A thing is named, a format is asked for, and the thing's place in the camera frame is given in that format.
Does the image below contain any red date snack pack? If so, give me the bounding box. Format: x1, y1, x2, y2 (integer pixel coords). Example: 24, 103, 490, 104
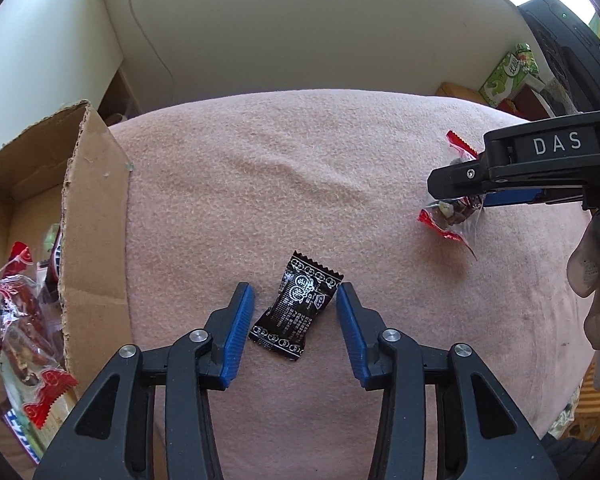
0, 242, 78, 429
417, 130, 484, 258

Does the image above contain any black candy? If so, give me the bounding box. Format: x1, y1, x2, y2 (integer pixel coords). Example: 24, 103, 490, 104
248, 252, 343, 361

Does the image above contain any cracker pack in clear bag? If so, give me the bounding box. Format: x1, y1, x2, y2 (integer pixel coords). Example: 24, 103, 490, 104
15, 388, 76, 457

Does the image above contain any purple-wrapped chocolate bar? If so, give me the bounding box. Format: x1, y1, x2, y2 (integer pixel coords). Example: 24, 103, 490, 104
0, 400, 43, 466

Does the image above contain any brown Snickers bar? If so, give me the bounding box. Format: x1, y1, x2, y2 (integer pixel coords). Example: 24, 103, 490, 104
41, 223, 62, 286

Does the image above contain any pink table cloth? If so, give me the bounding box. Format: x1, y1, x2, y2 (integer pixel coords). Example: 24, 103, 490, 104
107, 88, 598, 480

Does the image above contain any brown cardboard box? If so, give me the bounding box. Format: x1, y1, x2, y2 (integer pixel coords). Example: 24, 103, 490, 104
0, 101, 132, 399

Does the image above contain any black tracker mount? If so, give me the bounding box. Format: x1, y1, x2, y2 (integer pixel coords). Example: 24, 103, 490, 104
518, 0, 600, 112

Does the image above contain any hanging white cable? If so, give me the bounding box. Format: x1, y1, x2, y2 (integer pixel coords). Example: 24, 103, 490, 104
119, 0, 178, 97

